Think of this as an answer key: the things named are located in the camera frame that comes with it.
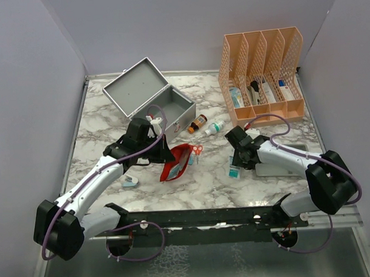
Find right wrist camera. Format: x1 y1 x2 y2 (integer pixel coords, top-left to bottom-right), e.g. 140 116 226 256
245 125 260 139

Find black white thermometer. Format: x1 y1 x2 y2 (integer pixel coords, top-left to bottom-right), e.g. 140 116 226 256
247 80 260 105

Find teal white gauze sachet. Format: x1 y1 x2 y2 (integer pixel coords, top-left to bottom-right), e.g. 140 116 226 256
228 156 241 179

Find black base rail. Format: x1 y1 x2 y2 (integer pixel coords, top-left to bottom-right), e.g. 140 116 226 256
102 203 308 255

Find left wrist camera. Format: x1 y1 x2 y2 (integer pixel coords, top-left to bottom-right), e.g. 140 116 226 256
145 115 162 138

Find red blue medicine box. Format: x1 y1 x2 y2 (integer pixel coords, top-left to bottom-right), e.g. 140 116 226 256
278 80 294 101

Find peach file organizer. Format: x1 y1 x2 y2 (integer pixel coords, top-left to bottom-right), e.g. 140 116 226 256
218 27 305 127

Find teal medicine box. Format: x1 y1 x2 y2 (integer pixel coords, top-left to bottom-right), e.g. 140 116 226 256
229 87 245 108

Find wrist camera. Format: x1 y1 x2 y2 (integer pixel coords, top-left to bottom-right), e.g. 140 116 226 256
145 115 162 138
245 125 260 139

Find red first aid pouch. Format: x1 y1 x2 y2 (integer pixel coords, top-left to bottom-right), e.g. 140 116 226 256
160 143 193 182

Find silver foil packet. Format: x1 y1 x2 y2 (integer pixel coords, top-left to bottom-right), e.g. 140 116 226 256
167 163 185 180

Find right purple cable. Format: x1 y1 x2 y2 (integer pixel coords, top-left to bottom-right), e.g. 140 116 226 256
247 110 365 255

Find brown medicine bottle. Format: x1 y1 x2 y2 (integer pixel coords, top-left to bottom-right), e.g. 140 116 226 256
188 114 208 134

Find silver metal case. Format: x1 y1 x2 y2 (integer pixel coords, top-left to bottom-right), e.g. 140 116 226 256
103 57 196 142

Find white medicine box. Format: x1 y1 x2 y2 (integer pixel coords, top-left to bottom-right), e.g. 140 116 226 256
262 81 278 103

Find orange scissors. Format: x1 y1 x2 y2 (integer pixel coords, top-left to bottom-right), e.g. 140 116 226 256
193 145 203 164

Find grey plastic tray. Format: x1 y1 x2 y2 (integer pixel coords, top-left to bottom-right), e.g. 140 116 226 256
255 143 308 177

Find white green bottle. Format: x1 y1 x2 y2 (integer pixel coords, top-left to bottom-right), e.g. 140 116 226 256
204 120 225 137

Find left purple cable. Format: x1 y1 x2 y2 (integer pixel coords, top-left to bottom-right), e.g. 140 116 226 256
36 104 172 265

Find purple cable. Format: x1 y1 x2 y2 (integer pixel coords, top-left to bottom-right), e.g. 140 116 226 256
36 104 172 265
247 110 365 255

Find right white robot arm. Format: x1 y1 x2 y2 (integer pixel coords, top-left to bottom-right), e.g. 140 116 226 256
225 126 360 227

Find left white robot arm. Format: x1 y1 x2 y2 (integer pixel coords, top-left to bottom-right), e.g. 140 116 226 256
33 116 175 261

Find teal bandage roll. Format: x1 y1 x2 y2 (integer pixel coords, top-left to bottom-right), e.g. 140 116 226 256
188 154 195 165

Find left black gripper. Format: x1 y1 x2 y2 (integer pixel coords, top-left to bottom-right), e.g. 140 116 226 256
137 134 176 165

